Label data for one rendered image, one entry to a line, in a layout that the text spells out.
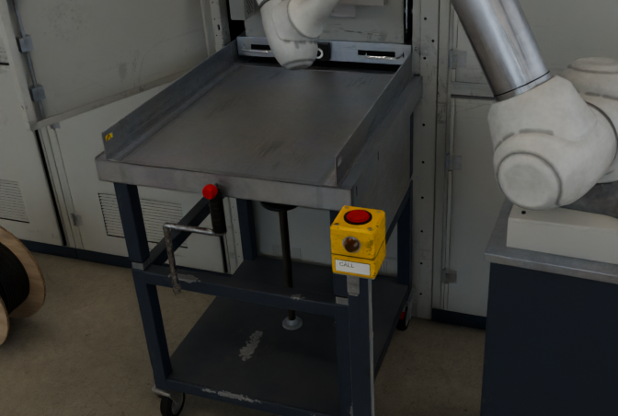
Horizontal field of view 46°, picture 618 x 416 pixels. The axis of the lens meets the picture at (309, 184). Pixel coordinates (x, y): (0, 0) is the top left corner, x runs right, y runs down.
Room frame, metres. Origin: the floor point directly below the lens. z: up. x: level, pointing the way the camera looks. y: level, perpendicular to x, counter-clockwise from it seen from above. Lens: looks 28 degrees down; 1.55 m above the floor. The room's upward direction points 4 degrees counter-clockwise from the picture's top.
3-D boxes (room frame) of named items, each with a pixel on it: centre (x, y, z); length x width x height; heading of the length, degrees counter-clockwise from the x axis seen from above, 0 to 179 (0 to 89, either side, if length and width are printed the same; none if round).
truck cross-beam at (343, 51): (2.10, -0.07, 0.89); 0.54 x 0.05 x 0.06; 68
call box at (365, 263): (1.10, -0.08, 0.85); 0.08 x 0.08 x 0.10; 68
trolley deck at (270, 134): (1.73, 0.08, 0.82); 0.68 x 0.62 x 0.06; 158
